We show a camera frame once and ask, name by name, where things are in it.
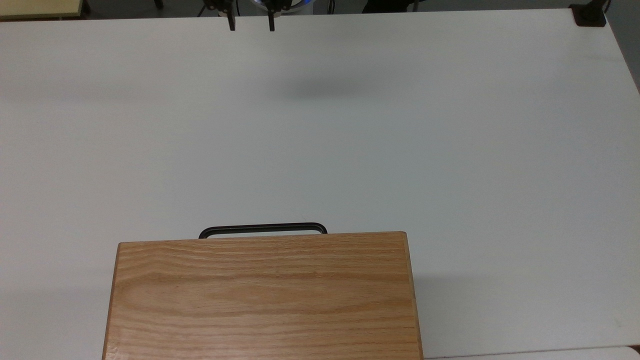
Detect yellow wooden table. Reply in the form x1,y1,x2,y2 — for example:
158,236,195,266
0,0,84,21

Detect black camera stand with clamp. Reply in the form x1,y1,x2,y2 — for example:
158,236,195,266
569,0,612,27

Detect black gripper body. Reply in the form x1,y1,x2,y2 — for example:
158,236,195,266
202,0,295,13

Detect black metal drawer handle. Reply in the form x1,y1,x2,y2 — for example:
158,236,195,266
198,222,329,240

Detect wooden cabinet box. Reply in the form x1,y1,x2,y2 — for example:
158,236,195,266
102,231,424,360

